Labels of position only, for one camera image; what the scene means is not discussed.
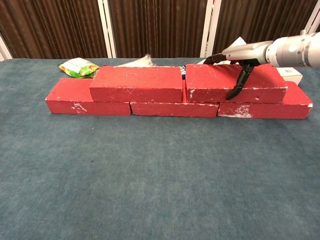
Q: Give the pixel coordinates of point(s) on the red brick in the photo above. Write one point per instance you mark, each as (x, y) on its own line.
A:
(275, 110)
(135, 82)
(175, 110)
(67, 105)
(212, 82)

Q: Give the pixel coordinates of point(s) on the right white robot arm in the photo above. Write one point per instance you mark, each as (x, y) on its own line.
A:
(292, 51)

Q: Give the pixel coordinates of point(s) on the blue cookie snack pack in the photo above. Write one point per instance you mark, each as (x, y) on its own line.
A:
(183, 72)

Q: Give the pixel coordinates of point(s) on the white flat cardboard box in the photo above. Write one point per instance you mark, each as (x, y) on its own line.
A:
(290, 73)

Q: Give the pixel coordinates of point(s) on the brown screen panel white frame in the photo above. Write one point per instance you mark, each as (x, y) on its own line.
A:
(5, 51)
(160, 27)
(55, 27)
(262, 20)

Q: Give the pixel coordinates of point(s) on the green and white snack bag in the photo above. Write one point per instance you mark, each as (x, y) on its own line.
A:
(77, 67)

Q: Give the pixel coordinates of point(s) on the clear bag of white sticks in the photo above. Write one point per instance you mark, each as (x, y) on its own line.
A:
(140, 62)

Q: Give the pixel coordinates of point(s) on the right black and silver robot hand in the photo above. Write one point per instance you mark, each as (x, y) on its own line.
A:
(246, 51)

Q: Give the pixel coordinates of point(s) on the white snack bag yellow print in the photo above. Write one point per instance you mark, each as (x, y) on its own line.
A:
(201, 61)

